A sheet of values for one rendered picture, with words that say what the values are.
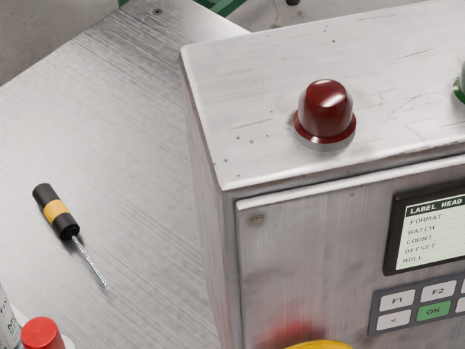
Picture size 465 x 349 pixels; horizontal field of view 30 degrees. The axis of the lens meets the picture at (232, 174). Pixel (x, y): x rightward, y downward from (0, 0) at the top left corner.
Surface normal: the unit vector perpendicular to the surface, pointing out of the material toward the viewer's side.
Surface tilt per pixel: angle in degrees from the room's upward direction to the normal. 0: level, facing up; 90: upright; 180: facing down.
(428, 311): 90
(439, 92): 0
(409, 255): 90
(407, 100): 0
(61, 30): 0
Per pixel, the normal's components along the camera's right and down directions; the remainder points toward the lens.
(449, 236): 0.22, 0.73
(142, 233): -0.04, -0.66
